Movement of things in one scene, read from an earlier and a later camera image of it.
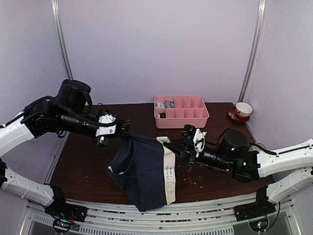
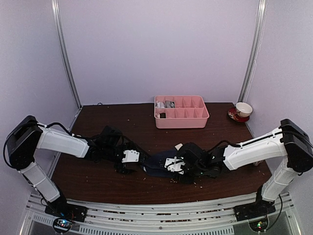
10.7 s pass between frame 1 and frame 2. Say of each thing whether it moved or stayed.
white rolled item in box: stayed
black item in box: stayed
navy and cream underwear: moved
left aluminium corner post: stayed
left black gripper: moved
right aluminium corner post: stayed
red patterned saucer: stayed
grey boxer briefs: stayed
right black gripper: moved
